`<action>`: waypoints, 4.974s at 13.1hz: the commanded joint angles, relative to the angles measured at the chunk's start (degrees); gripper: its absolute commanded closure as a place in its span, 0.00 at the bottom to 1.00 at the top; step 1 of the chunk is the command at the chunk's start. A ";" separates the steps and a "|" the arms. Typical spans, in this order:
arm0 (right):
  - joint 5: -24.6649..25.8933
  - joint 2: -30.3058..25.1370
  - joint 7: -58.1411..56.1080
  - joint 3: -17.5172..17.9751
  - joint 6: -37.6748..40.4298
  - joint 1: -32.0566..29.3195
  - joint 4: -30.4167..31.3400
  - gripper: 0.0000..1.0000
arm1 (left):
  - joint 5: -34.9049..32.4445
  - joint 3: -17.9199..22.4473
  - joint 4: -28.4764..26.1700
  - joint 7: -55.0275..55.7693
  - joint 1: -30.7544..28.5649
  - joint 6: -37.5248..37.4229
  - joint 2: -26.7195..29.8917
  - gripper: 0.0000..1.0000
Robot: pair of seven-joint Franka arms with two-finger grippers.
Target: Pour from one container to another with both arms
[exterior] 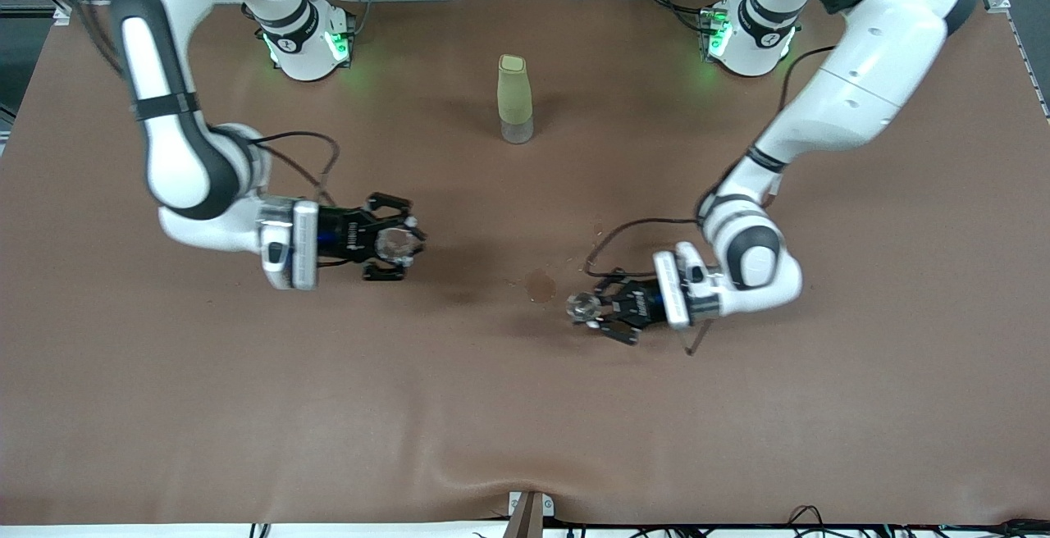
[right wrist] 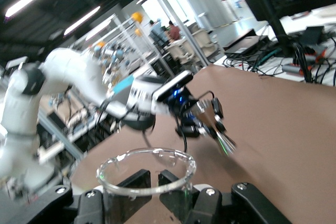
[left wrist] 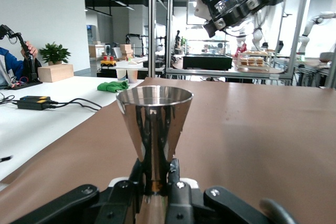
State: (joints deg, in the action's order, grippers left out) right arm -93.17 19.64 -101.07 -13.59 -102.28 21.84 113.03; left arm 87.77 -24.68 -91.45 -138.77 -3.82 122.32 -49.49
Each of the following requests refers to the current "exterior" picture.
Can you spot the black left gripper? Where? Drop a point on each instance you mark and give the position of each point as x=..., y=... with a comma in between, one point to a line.
x=633, y=302

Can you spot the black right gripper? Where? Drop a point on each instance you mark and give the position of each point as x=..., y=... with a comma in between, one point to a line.
x=348, y=235

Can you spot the small clear glass cup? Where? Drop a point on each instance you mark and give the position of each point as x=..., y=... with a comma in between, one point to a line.
x=399, y=245

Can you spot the steel hourglass jigger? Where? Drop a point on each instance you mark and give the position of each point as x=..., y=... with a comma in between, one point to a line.
x=584, y=307

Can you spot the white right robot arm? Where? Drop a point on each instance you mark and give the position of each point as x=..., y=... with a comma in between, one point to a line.
x=197, y=230

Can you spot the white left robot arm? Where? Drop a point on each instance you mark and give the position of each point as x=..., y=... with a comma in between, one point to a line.
x=869, y=70

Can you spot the green sleeved glass bottle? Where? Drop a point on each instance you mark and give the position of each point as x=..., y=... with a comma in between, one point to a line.
x=515, y=99

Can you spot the brown table cover mat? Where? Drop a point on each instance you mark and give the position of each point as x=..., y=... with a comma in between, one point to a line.
x=246, y=398

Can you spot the metal table edge clamp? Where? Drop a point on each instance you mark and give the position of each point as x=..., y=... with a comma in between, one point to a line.
x=529, y=517

